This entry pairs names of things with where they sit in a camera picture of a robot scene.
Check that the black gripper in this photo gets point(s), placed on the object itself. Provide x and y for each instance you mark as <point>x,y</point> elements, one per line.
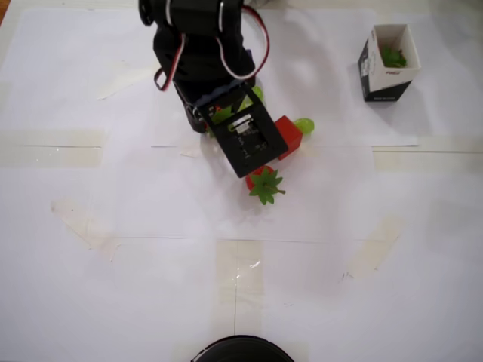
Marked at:
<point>195,118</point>

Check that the green plastic grape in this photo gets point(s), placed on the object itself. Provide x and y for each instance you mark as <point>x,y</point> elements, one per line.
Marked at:
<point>259,93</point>
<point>306,126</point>

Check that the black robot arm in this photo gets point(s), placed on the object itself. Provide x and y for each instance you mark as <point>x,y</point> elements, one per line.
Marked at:
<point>192,15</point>

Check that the black round dome object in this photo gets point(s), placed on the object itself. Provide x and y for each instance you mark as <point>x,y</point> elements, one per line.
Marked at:
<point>241,352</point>

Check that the white and black carton box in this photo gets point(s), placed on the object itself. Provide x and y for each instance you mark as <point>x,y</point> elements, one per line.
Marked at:
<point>385,84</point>

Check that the red wooden cube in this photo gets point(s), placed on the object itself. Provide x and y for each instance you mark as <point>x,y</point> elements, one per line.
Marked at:
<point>292,135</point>

